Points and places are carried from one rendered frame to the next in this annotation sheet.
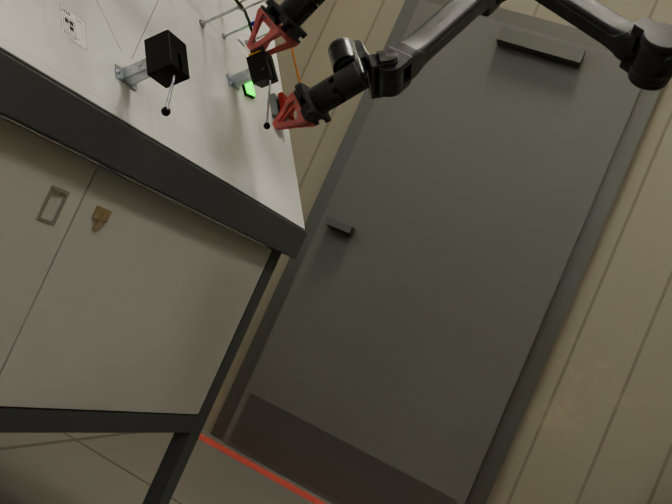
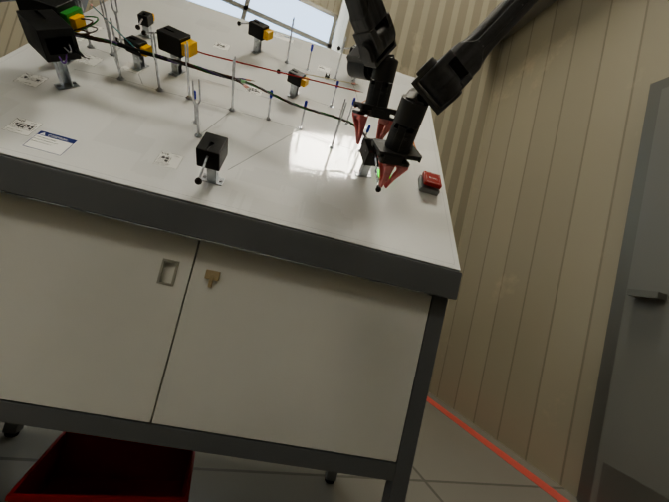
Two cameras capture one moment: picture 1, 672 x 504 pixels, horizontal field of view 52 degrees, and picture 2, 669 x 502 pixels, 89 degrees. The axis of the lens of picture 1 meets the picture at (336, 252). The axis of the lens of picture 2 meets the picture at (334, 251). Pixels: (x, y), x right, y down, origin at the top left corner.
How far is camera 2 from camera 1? 94 cm
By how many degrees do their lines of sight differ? 54
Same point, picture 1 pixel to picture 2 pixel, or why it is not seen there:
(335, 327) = not seen: outside the picture
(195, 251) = (327, 300)
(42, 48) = (125, 171)
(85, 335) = (228, 372)
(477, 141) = not seen: outside the picture
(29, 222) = (151, 285)
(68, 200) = (180, 267)
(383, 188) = not seen: outside the picture
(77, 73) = (155, 180)
